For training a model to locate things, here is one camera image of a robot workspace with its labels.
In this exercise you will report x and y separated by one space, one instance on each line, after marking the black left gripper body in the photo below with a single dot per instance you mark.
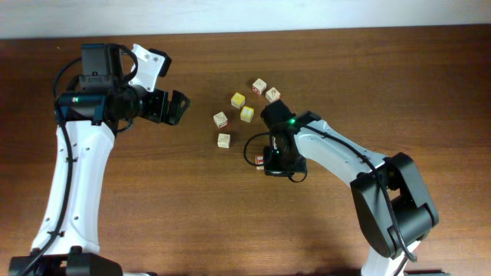
150 106

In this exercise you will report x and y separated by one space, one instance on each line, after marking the wooden block red X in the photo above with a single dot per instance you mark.
259 161

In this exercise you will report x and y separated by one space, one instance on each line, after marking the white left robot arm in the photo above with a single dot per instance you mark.
67 242

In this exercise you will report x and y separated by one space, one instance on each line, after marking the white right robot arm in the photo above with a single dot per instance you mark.
394 208

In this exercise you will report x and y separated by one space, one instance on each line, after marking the wooden block red plain top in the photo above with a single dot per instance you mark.
220 120

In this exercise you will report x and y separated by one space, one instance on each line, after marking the wooden block yellow near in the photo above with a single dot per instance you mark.
247 113

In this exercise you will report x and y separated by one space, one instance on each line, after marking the wooden block yellow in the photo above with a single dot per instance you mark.
238 100
247 113

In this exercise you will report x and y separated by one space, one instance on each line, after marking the wooden block yellow far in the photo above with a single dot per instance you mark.
238 100

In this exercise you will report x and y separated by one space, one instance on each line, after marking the wooden block plain leaf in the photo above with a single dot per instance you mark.
224 140

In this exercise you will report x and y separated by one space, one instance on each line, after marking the wooden block red six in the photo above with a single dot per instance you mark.
272 95

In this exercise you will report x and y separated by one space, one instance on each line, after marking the wooden block red far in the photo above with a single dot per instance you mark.
259 86

